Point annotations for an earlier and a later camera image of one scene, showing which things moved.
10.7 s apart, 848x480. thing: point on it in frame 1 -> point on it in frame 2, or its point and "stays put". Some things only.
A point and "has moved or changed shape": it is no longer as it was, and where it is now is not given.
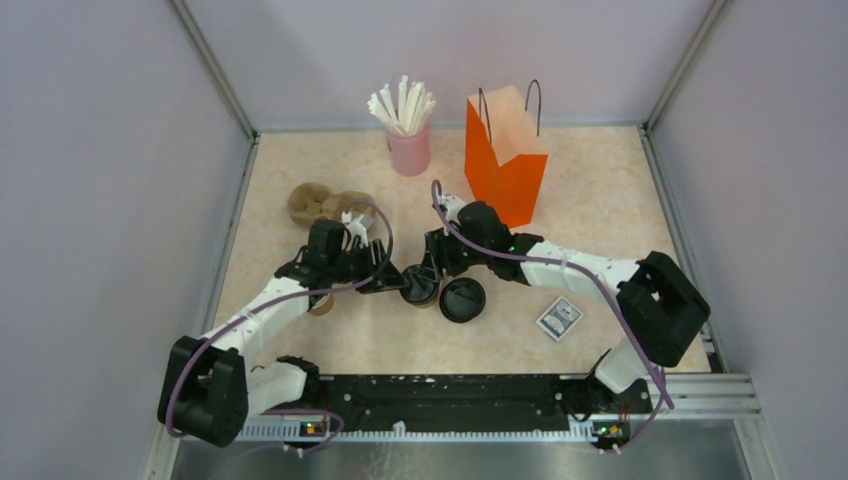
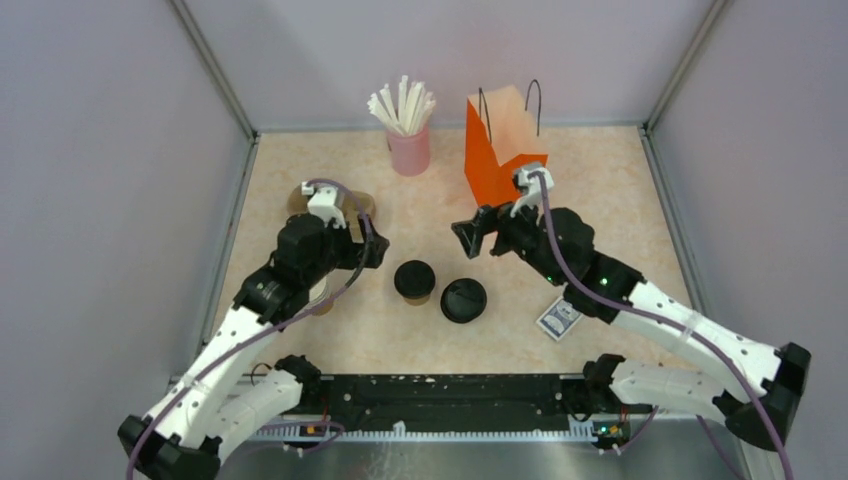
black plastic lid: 462,299 stays put
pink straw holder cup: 411,154 stays put
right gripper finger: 429,269 -> 470,233
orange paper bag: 505,155 stays put
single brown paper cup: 425,306 has moved or changed shape
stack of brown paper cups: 323,306 stays put
